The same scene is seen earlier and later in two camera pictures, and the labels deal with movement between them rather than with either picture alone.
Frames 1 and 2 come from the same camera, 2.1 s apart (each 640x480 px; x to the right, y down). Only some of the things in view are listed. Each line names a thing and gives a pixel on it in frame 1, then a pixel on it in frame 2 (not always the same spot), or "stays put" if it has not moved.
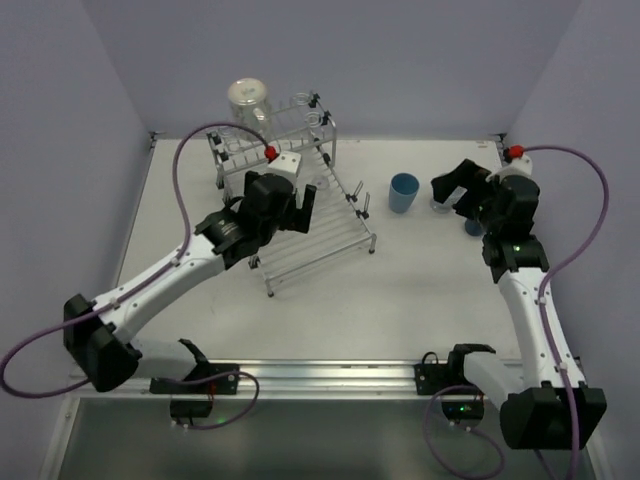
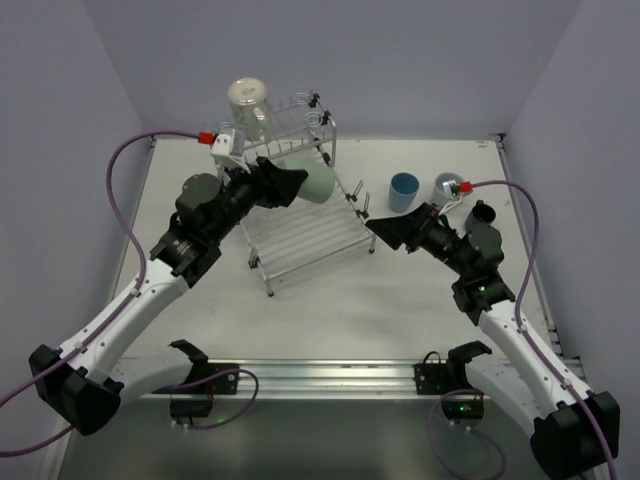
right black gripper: [473, 187] -> [413, 230]
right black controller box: [463, 410] stays put
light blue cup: [403, 189] stays put
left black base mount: [224, 385] stays put
